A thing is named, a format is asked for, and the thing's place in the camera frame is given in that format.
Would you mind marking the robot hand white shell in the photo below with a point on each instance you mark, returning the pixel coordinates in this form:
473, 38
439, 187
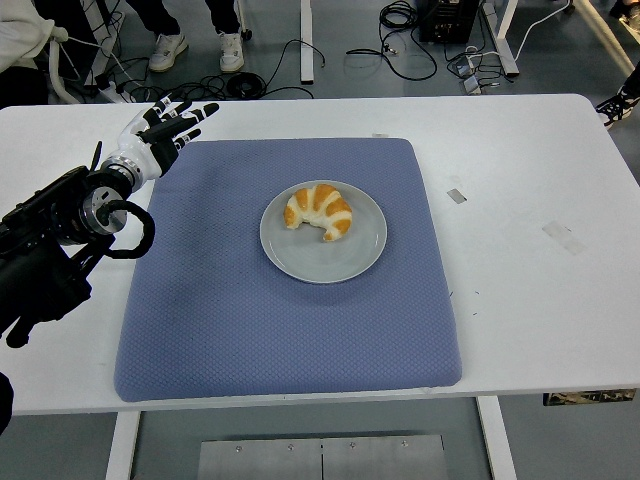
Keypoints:
137, 145

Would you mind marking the croissant bread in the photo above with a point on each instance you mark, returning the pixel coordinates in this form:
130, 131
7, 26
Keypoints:
320, 205

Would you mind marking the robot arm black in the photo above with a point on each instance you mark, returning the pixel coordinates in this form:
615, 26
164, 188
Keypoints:
45, 215

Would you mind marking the white power strip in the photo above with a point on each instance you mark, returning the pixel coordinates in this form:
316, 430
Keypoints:
114, 92

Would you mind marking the person's foot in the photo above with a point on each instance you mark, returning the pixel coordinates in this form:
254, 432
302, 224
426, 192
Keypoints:
617, 107
167, 52
231, 52

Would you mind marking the person's leg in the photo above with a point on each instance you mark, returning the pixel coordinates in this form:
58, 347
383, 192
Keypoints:
222, 15
155, 17

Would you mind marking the person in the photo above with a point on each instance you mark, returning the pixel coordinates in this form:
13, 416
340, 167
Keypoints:
20, 30

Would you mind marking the blue quilted mat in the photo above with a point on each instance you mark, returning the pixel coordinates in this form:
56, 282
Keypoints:
225, 325

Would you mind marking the grey round plate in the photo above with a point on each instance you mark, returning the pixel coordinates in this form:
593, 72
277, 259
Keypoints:
320, 262

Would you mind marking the small grey tape piece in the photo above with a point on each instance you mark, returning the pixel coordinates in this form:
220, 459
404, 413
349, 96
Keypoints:
456, 196

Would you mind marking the black equipment box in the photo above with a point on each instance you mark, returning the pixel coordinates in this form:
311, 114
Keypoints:
447, 20

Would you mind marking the grey power adapter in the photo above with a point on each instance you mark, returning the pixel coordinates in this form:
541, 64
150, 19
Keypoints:
472, 85
463, 66

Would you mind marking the white background table leg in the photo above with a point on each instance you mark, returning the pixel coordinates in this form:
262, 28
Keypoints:
502, 35

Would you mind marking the large clear tape piece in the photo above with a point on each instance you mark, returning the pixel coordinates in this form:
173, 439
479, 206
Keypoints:
564, 238

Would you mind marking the control box under table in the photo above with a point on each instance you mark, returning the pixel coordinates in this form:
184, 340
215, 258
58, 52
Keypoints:
590, 397

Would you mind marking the white chair frame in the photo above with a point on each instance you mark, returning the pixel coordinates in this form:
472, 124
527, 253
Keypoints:
59, 82

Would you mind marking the white background table post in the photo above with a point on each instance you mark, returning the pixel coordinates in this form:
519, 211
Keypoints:
306, 40

